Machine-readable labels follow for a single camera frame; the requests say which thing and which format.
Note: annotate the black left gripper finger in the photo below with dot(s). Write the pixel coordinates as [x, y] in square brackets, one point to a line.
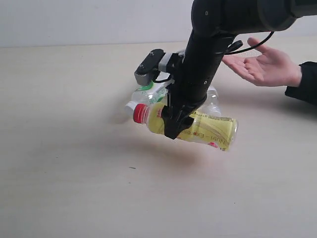
[172, 126]

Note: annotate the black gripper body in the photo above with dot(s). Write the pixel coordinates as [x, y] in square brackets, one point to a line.
[195, 74]

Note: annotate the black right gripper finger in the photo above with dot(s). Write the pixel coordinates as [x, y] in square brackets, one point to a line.
[182, 121]

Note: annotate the green white label bottle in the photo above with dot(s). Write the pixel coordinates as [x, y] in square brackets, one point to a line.
[148, 95]

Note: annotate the yellow label bottle red cap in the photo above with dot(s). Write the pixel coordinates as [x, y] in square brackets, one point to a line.
[218, 132]

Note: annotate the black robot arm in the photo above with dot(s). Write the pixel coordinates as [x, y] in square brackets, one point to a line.
[215, 24]

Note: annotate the black sleeved forearm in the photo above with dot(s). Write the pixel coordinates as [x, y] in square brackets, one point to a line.
[307, 89]

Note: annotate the green apple label bottle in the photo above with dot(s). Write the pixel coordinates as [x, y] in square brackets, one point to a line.
[210, 106]

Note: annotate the person's open hand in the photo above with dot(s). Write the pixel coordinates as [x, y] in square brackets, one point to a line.
[272, 68]

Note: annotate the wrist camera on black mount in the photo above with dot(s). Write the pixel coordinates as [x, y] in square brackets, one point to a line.
[158, 67]

